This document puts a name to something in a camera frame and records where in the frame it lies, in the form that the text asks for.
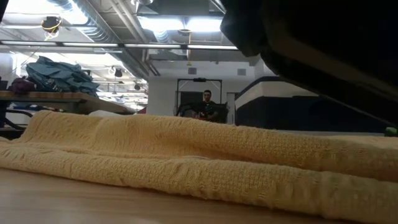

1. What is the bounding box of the blue fabric bin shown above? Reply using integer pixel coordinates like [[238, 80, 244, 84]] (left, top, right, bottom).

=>
[[234, 76, 388, 133]]

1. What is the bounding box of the person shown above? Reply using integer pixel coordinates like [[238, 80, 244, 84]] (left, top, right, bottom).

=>
[[194, 89, 221, 123]]

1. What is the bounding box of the maroon bag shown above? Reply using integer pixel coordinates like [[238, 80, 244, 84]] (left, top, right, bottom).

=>
[[9, 77, 37, 96]]

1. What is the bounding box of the orange towel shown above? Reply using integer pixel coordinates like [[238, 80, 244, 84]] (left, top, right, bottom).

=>
[[0, 110, 398, 224]]

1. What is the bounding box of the teal jacket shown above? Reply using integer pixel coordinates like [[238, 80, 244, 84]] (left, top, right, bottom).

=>
[[25, 55, 100, 98]]

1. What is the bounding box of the black round ceiling device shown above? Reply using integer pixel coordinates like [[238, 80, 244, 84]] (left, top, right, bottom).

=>
[[40, 16, 63, 35]]

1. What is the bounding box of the black curved handle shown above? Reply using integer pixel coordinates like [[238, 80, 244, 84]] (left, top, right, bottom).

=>
[[4, 108, 34, 131]]

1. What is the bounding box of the black metal table frame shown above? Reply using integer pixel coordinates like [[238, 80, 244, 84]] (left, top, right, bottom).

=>
[[0, 126, 25, 140]]

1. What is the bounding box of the long light bar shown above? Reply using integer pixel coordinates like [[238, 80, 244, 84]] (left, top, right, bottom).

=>
[[0, 39, 239, 50]]

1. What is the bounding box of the black metal stand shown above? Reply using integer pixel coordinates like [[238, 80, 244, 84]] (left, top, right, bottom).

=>
[[176, 77, 223, 118]]

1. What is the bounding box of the wooden workbench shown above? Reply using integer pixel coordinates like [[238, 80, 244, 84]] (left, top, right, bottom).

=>
[[0, 90, 137, 116]]

